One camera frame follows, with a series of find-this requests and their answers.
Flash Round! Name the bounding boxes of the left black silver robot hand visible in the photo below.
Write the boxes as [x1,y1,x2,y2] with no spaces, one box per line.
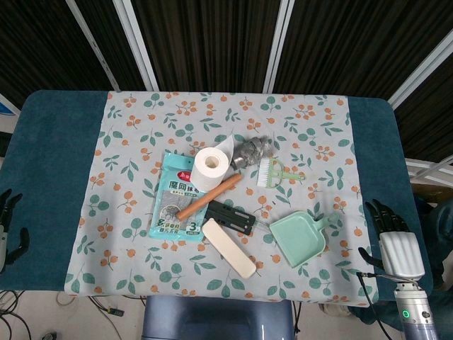
[0,188,31,274]

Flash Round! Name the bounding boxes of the light green dustpan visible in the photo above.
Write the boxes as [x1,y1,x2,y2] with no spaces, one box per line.
[269,210,340,268]

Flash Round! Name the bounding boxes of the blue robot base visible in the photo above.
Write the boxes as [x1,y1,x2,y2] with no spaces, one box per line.
[141,295,297,340]

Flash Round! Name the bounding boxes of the light green hand brush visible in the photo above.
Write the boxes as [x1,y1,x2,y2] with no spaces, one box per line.
[255,157,308,190]

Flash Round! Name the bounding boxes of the dark teal table cover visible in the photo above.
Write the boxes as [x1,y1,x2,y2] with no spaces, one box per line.
[0,89,435,306]

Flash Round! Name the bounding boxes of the teal scouring cloth package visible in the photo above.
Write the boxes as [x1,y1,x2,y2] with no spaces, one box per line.
[147,151,211,244]

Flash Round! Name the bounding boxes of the floral print tablecloth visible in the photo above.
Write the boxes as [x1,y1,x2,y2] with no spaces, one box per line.
[64,90,380,307]

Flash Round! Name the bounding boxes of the wooden rolling pin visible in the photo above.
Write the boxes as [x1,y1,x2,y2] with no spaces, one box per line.
[176,173,243,222]

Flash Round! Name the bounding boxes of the white toilet paper roll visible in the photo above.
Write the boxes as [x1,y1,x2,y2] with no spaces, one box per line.
[190,134,235,194]

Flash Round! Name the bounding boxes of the black plastic slotted holder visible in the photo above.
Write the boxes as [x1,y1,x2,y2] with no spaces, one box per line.
[204,199,258,236]

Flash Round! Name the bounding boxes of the cream oblong plastic case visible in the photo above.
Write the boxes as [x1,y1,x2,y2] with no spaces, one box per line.
[201,217,258,280]

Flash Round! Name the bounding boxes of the grey rolled plastic bags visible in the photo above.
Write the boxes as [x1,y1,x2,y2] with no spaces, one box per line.
[229,135,275,171]

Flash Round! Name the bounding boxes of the white frame post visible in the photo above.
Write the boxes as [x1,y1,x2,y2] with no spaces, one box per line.
[263,0,296,94]
[113,0,159,92]
[64,0,121,91]
[386,30,453,109]

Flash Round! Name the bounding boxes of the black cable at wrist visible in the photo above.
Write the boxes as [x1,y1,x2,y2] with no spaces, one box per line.
[356,271,394,340]

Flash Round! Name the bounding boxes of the white frame rail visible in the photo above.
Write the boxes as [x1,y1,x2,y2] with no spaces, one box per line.
[404,157,453,186]

